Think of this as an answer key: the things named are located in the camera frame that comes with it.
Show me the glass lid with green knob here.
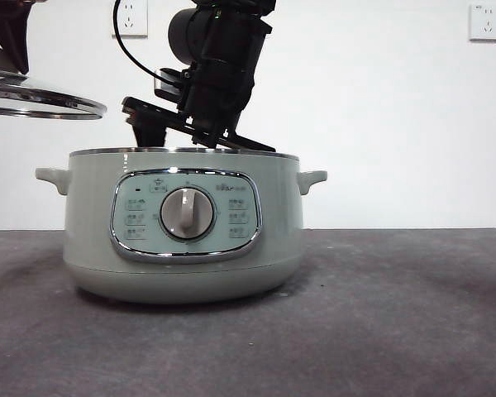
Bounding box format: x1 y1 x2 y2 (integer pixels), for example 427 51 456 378
0 46 108 122

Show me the pale green electric cooking pot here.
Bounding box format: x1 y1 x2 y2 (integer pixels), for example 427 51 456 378
35 146 329 306

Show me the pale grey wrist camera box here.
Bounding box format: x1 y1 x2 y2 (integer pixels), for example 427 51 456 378
153 69 186 103

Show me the black cable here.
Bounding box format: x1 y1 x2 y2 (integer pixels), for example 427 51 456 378
112 0 162 79

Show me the white wall socket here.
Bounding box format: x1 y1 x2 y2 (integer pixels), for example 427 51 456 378
468 2 496 43
110 0 149 41

